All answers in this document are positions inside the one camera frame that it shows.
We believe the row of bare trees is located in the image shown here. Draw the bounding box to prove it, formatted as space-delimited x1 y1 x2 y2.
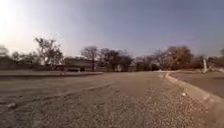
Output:
0 37 224 73

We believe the low building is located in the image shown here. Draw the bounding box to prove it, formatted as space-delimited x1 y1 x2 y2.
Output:
62 57 108 73

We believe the gravel dirt road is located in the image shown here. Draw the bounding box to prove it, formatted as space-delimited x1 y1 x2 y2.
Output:
0 71 224 128

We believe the concrete kerb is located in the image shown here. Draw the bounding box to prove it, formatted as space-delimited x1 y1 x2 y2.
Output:
159 71 224 128

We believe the grey paved ground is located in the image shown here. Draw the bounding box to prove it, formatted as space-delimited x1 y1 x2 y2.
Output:
170 71 224 100

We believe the white post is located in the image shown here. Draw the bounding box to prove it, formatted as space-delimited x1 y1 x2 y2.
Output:
202 57 209 74

